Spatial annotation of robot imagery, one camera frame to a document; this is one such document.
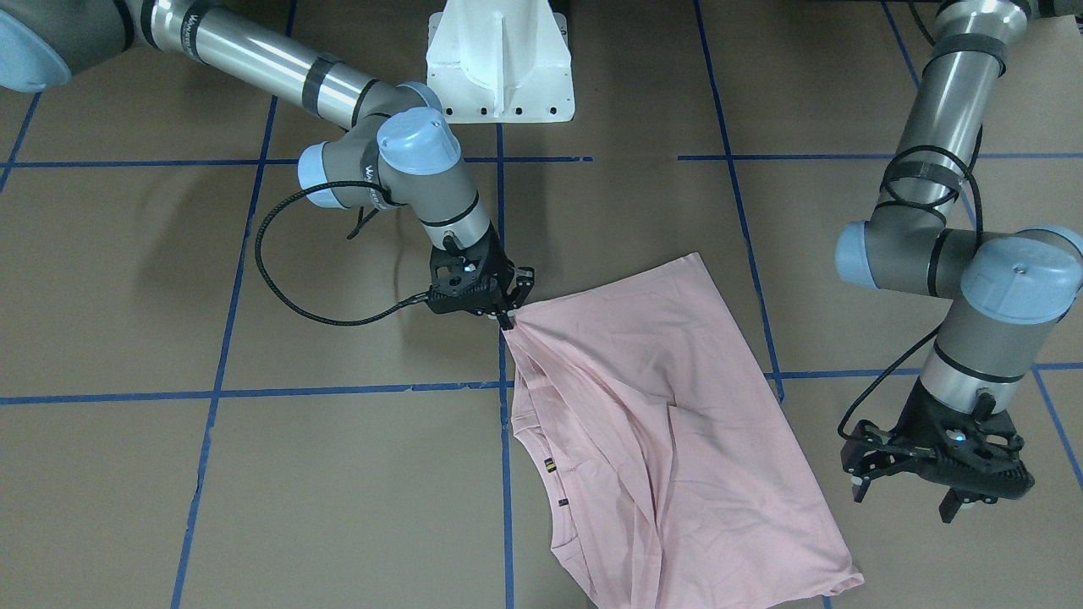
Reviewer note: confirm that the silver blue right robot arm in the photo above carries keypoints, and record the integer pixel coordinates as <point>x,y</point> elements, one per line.
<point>396,150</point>

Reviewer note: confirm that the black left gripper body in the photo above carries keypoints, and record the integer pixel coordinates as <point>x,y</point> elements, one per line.
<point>915,416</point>

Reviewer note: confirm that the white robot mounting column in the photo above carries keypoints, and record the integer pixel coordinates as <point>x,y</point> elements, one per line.
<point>502,62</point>

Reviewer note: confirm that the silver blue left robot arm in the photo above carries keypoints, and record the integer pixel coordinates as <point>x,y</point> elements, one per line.
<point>927,236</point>

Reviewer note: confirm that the pink Snoopy t-shirt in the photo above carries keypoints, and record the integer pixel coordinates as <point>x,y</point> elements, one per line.
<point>673,477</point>

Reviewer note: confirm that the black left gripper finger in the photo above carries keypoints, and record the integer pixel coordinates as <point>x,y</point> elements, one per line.
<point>860,486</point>
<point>954,501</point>

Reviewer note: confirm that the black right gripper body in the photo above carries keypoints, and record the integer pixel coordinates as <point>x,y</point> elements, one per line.
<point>502,267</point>

